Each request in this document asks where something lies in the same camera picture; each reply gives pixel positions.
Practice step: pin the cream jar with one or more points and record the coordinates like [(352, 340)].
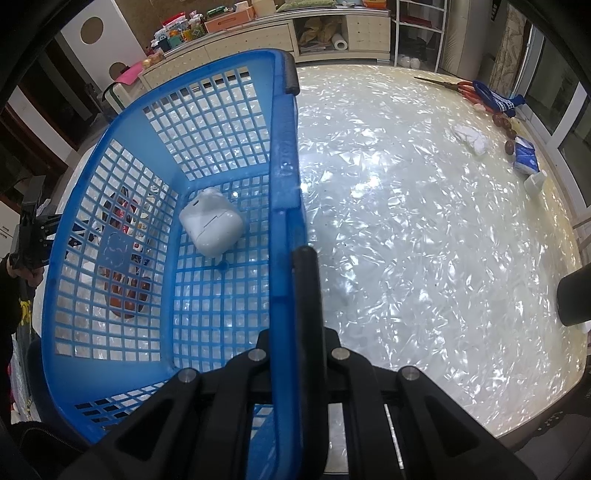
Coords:
[(264, 7)]

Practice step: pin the blue tissue pack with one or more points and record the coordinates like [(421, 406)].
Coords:
[(526, 156)]

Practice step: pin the cream sideboard cabinet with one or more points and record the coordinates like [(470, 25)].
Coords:
[(258, 39)]

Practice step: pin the white suitcase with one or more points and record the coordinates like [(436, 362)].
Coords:
[(117, 99)]

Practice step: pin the blue striped sock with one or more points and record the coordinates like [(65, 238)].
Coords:
[(496, 99)]

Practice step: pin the white paper towel roll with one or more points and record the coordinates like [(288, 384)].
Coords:
[(340, 45)]

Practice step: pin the white crumpled tissue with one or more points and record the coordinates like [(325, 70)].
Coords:
[(471, 137)]

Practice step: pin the white earbuds case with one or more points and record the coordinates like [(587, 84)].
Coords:
[(210, 224)]

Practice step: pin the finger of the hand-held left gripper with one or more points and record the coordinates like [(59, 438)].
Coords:
[(51, 226)]

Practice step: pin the blue plastic basket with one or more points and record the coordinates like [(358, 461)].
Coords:
[(286, 184)]

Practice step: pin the cluster of brown nuts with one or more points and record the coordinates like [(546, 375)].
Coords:
[(507, 134)]

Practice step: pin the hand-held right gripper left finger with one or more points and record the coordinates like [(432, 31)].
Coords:
[(261, 364)]

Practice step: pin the black cylinder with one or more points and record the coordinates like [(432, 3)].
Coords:
[(575, 297)]

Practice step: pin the white shelf rack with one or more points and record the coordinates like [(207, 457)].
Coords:
[(418, 27)]

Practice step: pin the white panel with round holes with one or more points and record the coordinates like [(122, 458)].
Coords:
[(104, 34)]

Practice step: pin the pink paper sheet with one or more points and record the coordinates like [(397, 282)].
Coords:
[(130, 74)]

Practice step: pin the red and brown object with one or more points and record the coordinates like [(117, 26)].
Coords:
[(129, 286)]

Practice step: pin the small white bottle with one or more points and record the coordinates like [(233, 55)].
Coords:
[(534, 181)]

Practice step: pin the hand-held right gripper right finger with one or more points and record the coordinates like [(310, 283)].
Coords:
[(308, 286)]

